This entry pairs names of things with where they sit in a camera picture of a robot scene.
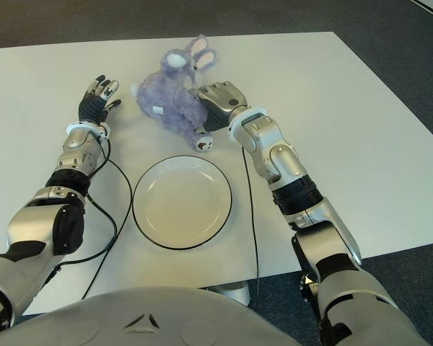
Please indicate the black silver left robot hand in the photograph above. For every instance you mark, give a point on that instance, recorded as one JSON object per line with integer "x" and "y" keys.
{"x": 92, "y": 108}

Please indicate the purple plush bunny doll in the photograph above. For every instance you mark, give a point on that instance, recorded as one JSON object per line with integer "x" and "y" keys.
{"x": 166, "y": 101}

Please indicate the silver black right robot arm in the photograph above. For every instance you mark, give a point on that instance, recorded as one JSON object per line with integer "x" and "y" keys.
{"x": 285, "y": 162}

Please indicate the silver table base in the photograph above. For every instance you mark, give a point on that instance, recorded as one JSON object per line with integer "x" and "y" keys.
{"x": 234, "y": 292}

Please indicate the silver robot torso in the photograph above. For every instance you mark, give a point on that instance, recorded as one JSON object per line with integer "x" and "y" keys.
{"x": 148, "y": 324}

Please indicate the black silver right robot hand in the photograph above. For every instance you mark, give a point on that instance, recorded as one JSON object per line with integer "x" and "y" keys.
{"x": 223, "y": 101}

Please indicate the black metal stand part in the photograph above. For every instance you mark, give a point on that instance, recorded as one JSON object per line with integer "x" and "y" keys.
{"x": 308, "y": 286}

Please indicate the white plate with black rim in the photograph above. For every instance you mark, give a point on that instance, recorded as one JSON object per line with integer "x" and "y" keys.
{"x": 182, "y": 202}

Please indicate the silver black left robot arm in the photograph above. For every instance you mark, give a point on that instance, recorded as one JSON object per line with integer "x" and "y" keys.
{"x": 72, "y": 147}

